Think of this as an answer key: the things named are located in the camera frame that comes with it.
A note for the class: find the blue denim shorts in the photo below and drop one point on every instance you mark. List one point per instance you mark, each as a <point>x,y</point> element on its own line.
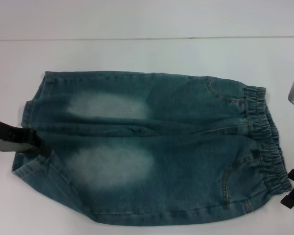
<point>161,110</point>

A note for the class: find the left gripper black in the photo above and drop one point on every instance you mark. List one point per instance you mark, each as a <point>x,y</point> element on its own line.
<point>7,137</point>

